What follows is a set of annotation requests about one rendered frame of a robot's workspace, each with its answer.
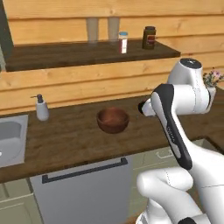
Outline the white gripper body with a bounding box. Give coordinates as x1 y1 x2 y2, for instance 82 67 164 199
142 98 157 118

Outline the brown wooden bowl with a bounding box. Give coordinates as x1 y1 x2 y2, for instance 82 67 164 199
96 106 130 135

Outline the pale green drawer front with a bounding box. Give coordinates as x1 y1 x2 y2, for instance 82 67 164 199
132 137 217 171

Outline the blue-lidded spice jar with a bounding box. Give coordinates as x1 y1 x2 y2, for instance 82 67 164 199
117 31 130 55

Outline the flowering plant in white pot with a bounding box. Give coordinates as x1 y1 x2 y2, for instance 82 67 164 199
202 67 224 98

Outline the dark brown jar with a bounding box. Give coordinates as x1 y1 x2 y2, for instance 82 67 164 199
141 25 158 51

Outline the clear drinking glass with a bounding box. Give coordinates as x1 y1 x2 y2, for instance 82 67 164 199
85 17 99 44
107 16 121 42

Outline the white soap dispenser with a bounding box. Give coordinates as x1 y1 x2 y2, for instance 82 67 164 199
30 94 50 123

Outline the grey dishwasher door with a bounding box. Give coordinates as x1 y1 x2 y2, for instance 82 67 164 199
29 157 135 224

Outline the grey steel sink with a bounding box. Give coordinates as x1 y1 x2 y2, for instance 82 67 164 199
0 114 30 169

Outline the pale green cupboard run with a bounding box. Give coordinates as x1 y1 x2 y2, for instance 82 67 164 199
0 178 44 224

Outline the pale drawer handle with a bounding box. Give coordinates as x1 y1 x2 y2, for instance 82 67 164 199
155 149 175 160

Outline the black dishwasher handle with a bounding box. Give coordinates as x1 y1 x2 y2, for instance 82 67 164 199
41 157 129 185

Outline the dark wooden wall shelf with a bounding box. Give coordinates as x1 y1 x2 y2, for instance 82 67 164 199
4 38 182 73

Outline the dark grey-green wall cabinet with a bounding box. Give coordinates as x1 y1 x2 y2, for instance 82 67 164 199
0 0 15 73

